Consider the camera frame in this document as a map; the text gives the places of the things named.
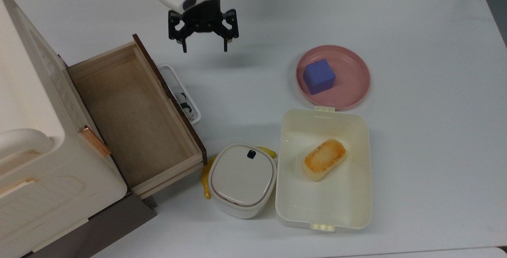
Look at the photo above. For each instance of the toasted bread toy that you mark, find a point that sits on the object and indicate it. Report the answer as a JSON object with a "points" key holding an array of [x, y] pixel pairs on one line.
{"points": [[324, 159]]}

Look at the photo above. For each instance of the light wooden drawer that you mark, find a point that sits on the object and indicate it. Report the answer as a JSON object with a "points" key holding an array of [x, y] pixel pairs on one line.
{"points": [[130, 119]]}

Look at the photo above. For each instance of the cream plastic storage box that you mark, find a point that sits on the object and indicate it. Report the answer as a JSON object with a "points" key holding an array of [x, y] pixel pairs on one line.
{"points": [[39, 91]]}

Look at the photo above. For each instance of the copper box latch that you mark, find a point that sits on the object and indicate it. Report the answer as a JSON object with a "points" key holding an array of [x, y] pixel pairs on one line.
{"points": [[95, 141]]}

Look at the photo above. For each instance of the white lidded pot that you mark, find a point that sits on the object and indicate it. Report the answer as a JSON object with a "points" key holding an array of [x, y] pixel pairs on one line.
{"points": [[241, 174]]}

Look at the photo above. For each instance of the yellow toy banana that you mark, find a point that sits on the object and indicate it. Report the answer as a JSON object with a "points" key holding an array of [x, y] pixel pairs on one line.
{"points": [[206, 182]]}

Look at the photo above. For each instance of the black white penguin toy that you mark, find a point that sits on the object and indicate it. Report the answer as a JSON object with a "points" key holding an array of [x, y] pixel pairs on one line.
{"points": [[184, 107]]}

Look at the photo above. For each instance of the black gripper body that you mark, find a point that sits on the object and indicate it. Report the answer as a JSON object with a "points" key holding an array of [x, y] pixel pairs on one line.
{"points": [[202, 18]]}

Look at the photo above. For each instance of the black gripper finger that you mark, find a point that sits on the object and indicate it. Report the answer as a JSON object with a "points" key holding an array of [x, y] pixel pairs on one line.
{"points": [[174, 28], [233, 28]]}

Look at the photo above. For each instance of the purple cube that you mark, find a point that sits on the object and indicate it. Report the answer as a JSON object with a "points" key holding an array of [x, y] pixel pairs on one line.
{"points": [[319, 76]]}

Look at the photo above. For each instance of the cream rectangular container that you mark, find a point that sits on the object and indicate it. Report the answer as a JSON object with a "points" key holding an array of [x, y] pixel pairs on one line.
{"points": [[328, 202]]}

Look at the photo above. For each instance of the pink plate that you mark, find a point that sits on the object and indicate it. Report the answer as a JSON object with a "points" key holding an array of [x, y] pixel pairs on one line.
{"points": [[348, 87]]}

